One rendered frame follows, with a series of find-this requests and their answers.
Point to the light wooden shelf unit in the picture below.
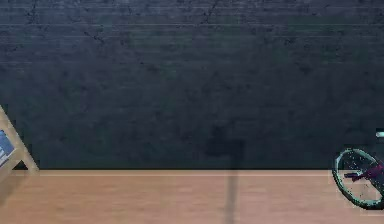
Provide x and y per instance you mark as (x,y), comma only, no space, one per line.
(20,150)

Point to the teal and purple bicycle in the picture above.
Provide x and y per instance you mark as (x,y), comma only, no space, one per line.
(361,175)

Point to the blue book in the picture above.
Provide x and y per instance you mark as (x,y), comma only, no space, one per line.
(4,146)

